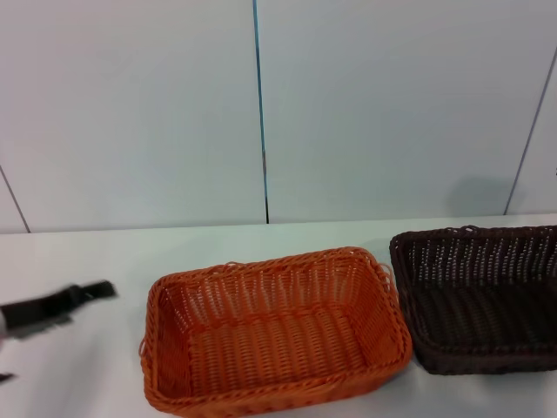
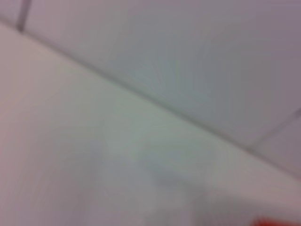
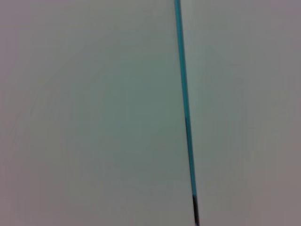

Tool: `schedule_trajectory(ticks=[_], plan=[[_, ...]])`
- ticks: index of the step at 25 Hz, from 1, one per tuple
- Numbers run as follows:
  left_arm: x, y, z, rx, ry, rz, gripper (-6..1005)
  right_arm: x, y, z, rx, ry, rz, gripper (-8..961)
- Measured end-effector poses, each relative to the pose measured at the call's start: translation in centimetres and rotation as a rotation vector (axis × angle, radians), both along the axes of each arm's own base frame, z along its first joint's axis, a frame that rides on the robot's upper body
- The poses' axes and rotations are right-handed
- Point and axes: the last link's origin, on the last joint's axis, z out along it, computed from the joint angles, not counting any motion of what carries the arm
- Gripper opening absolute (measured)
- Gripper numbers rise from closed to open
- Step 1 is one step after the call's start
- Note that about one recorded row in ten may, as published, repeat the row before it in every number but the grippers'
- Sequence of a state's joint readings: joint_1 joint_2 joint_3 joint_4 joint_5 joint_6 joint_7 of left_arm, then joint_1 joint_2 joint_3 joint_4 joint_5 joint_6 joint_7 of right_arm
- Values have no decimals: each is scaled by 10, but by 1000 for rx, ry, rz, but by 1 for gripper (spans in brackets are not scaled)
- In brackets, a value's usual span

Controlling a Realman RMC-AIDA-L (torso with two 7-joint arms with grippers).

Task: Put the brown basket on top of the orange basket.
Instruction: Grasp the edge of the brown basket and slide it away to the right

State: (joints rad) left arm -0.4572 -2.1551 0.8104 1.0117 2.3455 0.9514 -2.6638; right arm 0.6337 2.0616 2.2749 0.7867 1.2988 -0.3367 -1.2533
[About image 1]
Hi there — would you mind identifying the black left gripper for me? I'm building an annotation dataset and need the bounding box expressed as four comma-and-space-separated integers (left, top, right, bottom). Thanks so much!
0, 280, 120, 386

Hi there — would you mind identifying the orange woven plastic basket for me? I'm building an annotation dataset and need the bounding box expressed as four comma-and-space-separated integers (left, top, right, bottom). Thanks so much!
138, 246, 413, 418

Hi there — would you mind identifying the dark brown woven basket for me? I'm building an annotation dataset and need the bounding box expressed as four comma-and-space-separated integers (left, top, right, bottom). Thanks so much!
388, 224, 557, 376

